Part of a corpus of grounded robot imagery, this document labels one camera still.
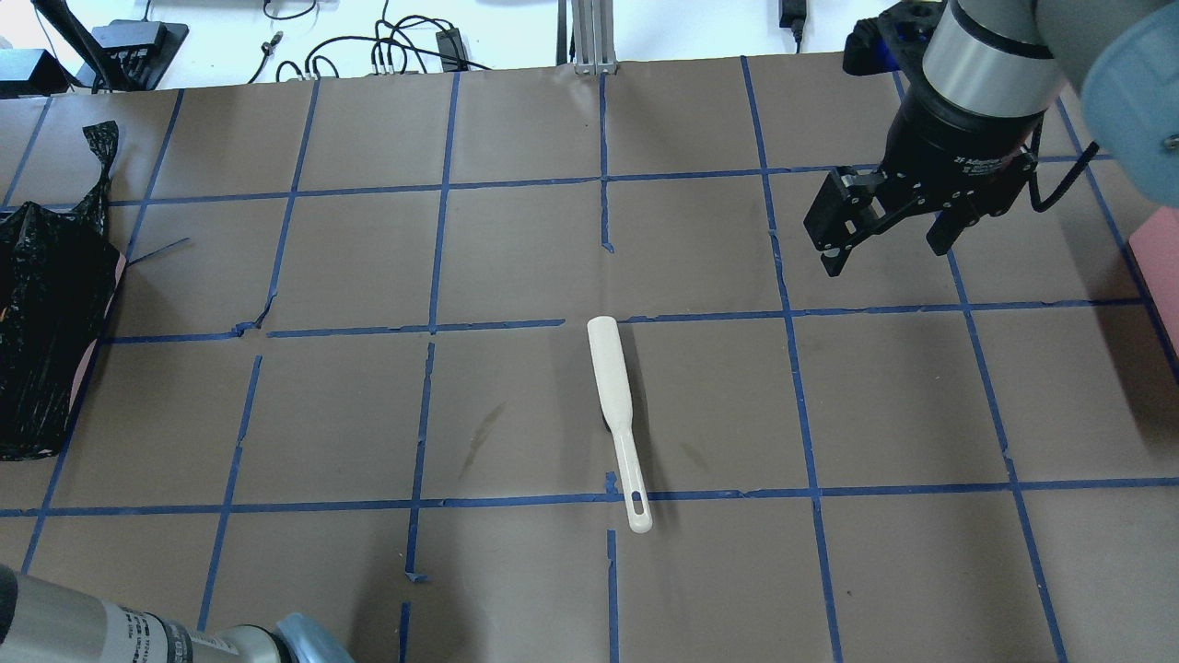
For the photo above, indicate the aluminium frame post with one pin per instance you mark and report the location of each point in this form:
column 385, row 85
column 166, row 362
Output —
column 593, row 38

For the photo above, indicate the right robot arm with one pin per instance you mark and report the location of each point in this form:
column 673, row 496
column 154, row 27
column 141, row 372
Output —
column 981, row 77

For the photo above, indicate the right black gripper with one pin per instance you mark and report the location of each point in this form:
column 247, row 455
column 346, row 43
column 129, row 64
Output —
column 958, row 136

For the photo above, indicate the black bag lined bin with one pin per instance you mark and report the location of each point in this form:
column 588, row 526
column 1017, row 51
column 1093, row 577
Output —
column 59, row 277

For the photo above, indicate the pink bin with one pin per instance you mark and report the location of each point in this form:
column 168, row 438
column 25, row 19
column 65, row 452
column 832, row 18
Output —
column 1154, row 246

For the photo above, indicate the black electronics box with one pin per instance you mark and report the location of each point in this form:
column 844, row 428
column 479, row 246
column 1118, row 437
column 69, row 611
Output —
column 143, row 49

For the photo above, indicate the black power adapter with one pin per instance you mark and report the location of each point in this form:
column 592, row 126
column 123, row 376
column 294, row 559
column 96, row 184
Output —
column 452, row 53

